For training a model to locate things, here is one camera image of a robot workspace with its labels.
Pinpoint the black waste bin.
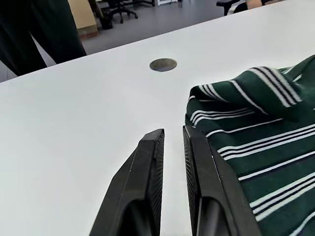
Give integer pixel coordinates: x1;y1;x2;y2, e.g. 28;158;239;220
101;16;114;30

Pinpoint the person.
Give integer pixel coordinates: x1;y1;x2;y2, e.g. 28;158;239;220
0;0;88;77
246;0;281;9

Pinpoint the green striped T-shirt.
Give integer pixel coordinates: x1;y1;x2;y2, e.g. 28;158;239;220
184;54;315;236

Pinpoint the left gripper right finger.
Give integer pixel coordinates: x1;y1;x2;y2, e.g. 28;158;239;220
182;124;262;236

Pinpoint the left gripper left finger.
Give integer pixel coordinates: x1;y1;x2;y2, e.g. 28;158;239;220
89;128;165;236

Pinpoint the black office chair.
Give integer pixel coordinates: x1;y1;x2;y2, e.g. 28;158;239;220
216;0;249;17
108;0;139;25

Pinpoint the cardboard box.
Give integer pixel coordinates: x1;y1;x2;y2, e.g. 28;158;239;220
67;0;98;39

